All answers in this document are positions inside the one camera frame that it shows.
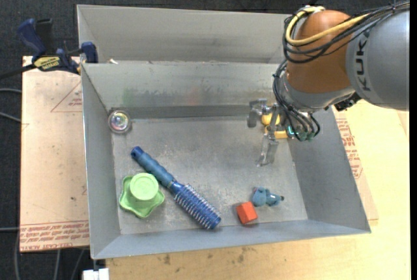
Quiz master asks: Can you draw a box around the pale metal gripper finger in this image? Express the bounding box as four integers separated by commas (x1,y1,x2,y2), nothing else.
246,98,270,129
256,135,280,168

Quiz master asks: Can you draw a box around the yellow rounded toy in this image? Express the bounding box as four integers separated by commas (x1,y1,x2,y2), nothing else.
261,111,288,140

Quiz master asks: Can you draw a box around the blue toy animal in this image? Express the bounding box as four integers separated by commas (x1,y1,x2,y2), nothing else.
250,186,285,208

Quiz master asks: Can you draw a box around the grey metal bin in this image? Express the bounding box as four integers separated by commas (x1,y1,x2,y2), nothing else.
76,4,372,260

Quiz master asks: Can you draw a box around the orange-red cube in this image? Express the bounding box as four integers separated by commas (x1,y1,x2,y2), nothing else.
235,201,259,225

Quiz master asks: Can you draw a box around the blue hairbrush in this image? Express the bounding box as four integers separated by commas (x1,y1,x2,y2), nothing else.
130,145,223,231

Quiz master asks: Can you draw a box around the green cup with star rim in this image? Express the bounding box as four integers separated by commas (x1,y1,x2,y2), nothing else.
118,172,165,219

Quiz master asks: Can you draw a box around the clear glass round dish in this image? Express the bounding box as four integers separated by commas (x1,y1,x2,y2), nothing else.
108,108,133,135

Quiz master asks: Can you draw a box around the brown cardboard board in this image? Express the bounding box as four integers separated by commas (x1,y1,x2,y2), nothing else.
19,55,381,253

